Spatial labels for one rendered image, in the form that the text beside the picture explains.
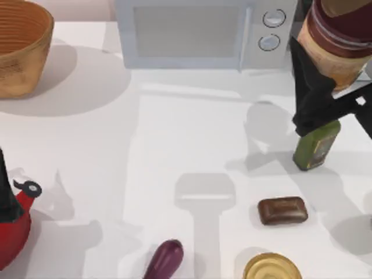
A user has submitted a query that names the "maroon and tan can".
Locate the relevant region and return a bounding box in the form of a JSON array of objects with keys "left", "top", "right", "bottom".
[{"left": 296, "top": 0, "right": 372, "bottom": 91}]

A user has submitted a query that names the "pale microwave oven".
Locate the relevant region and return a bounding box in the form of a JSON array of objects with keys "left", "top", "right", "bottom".
[{"left": 113, "top": 0, "right": 300, "bottom": 73}]

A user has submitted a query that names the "microwave door handle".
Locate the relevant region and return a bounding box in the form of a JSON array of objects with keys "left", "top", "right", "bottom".
[{"left": 239, "top": 6, "right": 251, "bottom": 73}]

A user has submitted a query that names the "woven wooden basket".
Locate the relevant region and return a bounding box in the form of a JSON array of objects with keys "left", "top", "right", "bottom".
[{"left": 0, "top": 0, "right": 55, "bottom": 99}]

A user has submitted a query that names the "green bottle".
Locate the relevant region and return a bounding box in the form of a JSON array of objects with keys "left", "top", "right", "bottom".
[{"left": 292, "top": 119, "right": 342, "bottom": 171}]

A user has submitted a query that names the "purple eggplant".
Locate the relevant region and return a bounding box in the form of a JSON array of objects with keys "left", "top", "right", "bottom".
[{"left": 142, "top": 238, "right": 185, "bottom": 279}]

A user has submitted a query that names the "round microwave knob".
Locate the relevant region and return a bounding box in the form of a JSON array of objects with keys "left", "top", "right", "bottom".
[
  {"left": 262, "top": 8, "right": 287, "bottom": 28},
  {"left": 257, "top": 33, "right": 281, "bottom": 53}
]

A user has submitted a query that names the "brown bread loaf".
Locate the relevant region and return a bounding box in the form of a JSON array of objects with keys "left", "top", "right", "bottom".
[{"left": 257, "top": 196, "right": 309, "bottom": 226}]

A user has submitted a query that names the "microwave oven door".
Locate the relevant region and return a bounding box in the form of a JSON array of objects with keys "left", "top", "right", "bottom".
[{"left": 115, "top": 0, "right": 251, "bottom": 70}]

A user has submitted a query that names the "gold tin can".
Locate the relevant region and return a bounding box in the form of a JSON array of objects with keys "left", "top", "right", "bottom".
[{"left": 243, "top": 252, "right": 303, "bottom": 279}]

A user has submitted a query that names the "red kettle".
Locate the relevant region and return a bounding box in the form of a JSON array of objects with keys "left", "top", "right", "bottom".
[{"left": 0, "top": 167, "right": 43, "bottom": 273}]

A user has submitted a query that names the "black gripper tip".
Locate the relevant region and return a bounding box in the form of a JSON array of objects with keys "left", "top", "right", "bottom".
[{"left": 0, "top": 147, "right": 19, "bottom": 215}]

